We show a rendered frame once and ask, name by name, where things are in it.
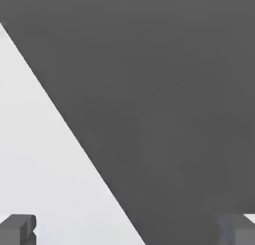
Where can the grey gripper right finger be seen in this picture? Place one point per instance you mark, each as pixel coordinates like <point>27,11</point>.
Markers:
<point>239,231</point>

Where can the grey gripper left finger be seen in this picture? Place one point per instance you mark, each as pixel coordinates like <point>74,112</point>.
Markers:
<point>14,229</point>

